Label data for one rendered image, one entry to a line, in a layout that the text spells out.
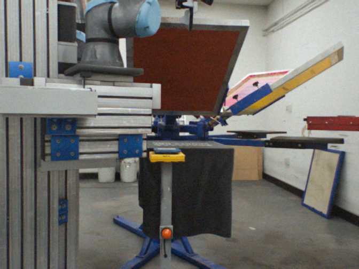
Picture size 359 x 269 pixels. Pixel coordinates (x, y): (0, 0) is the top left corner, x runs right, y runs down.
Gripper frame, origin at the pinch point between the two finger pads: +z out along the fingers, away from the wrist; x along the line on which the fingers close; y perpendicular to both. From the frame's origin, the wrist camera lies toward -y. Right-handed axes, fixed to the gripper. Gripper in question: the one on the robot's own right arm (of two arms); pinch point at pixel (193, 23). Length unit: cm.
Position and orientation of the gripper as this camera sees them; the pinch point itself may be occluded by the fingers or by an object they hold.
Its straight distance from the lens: 164.0
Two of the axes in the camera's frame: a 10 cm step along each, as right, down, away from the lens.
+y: -9.9, -0.1, -1.1
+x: 1.1, -2.4, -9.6
